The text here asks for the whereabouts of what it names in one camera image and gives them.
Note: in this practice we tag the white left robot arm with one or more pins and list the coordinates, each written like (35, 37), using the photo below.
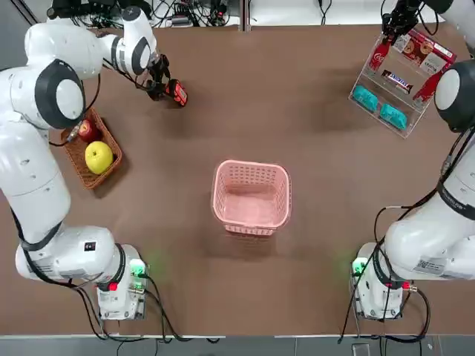
(33, 167)

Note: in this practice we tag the pink plastic basket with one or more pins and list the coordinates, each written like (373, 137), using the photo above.
(252, 207)

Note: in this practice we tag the red Coca-Cola bottle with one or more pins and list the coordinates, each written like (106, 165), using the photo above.
(426, 89)
(380, 55)

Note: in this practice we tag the aluminium frame post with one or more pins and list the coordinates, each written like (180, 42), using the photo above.
(244, 15)

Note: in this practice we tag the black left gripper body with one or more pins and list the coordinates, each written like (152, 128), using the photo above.
(161, 66)

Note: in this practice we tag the brown wicker basket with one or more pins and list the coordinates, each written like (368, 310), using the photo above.
(107, 163)

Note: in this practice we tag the red snack box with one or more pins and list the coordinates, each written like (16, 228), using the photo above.
(423, 48)

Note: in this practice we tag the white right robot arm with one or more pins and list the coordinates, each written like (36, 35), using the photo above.
(426, 237)

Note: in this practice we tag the teal snack packet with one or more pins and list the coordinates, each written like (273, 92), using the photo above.
(394, 115)
(365, 97)

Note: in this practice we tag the red apple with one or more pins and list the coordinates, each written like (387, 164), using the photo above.
(89, 130)

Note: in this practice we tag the clear acrylic shelf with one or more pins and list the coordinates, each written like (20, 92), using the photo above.
(375, 79)

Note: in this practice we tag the black electronic device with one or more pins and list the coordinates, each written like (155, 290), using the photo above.
(85, 5)

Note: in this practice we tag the orange black barcode scanner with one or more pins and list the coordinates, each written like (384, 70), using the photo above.
(177, 92)

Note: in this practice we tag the yellow apple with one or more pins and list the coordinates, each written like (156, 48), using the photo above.
(98, 157)

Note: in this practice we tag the Snickers chocolate bar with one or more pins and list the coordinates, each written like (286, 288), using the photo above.
(397, 81)

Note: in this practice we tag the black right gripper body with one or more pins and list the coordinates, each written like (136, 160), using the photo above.
(406, 9)

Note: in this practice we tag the grey square plate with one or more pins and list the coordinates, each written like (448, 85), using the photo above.
(360, 349)

